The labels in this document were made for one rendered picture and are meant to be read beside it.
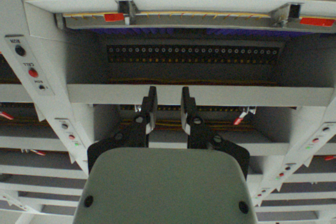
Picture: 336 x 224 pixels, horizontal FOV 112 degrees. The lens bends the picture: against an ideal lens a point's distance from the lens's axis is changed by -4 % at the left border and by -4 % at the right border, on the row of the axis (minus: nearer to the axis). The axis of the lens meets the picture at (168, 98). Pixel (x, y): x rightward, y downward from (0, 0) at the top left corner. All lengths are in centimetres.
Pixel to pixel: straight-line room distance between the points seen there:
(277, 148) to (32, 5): 67
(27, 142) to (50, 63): 35
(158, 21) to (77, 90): 23
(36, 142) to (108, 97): 35
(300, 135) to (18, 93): 75
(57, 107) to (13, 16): 19
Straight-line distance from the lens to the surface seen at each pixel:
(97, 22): 31
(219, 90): 29
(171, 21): 27
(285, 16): 29
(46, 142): 57
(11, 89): 46
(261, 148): 49
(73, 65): 37
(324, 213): 154
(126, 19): 25
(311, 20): 27
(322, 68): 48
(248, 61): 47
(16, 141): 65
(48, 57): 33
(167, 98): 27
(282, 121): 55
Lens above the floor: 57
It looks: 32 degrees up
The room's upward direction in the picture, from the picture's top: 180 degrees counter-clockwise
